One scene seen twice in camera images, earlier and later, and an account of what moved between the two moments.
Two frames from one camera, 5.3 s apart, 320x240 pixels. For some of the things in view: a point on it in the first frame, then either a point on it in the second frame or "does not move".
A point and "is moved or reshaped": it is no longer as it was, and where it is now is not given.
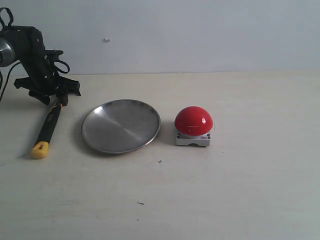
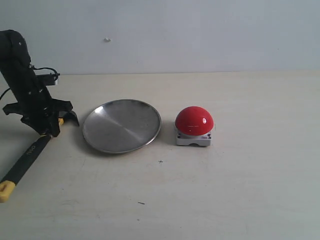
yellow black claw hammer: x=40 y=148 is moved or reshaped
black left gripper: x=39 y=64 → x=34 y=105
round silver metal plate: x=121 y=126 does not move
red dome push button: x=193 y=125 does not move
